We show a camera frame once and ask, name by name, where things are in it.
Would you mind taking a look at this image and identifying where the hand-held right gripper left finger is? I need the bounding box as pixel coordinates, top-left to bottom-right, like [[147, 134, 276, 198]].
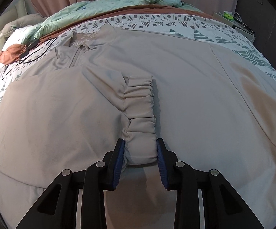
[[16, 138, 126, 229]]

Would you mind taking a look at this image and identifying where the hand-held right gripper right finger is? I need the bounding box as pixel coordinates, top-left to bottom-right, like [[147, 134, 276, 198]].
[[156, 138, 264, 229]]

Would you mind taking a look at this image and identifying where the beige zip jacket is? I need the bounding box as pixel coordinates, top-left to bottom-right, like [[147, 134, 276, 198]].
[[0, 25, 276, 229]]

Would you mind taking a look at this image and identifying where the white patterned blanket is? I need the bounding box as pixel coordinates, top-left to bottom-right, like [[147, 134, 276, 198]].
[[0, 13, 276, 196]]

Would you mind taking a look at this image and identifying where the white nightstand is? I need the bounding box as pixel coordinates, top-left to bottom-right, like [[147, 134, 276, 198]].
[[212, 11, 255, 43]]

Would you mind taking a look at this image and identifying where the brown blanket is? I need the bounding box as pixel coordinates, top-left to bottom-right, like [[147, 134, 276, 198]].
[[0, 3, 216, 67]]

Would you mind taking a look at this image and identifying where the white pillow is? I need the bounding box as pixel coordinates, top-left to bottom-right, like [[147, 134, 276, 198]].
[[3, 26, 40, 50]]

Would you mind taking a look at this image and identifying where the mint green duvet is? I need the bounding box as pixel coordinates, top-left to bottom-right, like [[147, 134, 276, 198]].
[[26, 0, 183, 39]]

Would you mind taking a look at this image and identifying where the grey pillow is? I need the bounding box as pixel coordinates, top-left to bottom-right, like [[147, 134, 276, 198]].
[[1, 14, 45, 39]]

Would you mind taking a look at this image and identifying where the padded bed headboard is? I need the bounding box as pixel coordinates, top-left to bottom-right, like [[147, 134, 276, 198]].
[[0, 0, 26, 53]]

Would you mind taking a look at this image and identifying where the dark wardrobe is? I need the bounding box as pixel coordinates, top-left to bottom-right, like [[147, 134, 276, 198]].
[[238, 0, 276, 60]]

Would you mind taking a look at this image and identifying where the black charger with cable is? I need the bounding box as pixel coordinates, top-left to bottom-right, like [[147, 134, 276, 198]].
[[2, 37, 57, 79]]

